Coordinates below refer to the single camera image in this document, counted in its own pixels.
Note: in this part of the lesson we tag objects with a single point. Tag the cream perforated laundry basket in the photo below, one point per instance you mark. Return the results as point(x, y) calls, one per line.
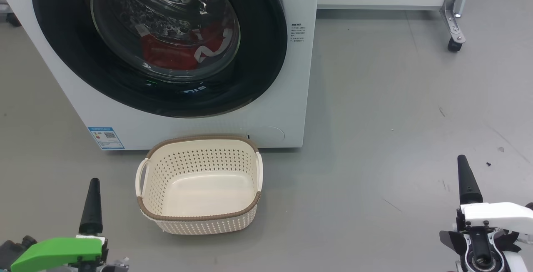
point(200, 193)

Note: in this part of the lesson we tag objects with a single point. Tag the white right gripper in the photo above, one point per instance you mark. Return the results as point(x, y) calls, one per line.
point(499, 215)

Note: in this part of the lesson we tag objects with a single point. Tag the red jersey with number print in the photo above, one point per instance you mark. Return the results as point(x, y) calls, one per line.
point(166, 55)

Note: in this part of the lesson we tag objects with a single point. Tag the dark round washer door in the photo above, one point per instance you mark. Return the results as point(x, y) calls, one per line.
point(62, 34)

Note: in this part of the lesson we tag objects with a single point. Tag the white front-load washing machine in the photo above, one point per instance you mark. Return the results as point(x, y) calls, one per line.
point(291, 97)

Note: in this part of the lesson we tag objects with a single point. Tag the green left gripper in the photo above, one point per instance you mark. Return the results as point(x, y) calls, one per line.
point(58, 251)

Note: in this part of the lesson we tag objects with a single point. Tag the blue energy label sticker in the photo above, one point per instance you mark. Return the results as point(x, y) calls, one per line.
point(106, 138)

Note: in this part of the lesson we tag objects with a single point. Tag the grey metal partition leg with caster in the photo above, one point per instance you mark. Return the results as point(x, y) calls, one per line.
point(12, 20)
point(454, 18)

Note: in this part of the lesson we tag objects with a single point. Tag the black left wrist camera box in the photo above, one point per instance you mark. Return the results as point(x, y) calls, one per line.
point(16, 249)

